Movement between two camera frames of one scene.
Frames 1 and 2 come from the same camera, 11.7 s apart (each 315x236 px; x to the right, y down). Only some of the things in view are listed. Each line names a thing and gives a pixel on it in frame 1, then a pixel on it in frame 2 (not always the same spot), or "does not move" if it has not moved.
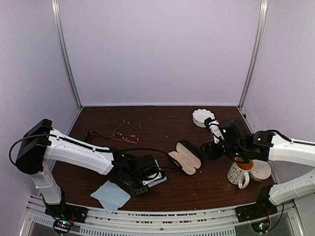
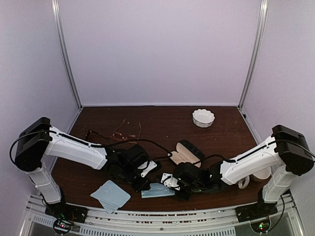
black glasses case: x=187 y=157 does not move
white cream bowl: x=262 y=170 does not move
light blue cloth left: x=111 y=196 does not move
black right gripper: x=210 y=154 -> x=184 y=196
